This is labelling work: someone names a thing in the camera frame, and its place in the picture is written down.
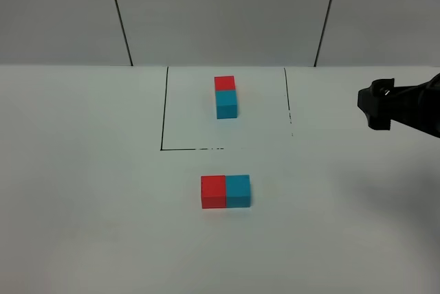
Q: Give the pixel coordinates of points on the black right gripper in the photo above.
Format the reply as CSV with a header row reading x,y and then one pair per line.
x,y
415,106

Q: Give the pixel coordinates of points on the blue template block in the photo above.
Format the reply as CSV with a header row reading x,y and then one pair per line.
x,y
226,104

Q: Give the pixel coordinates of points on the red template block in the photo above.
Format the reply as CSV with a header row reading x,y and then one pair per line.
x,y
224,83

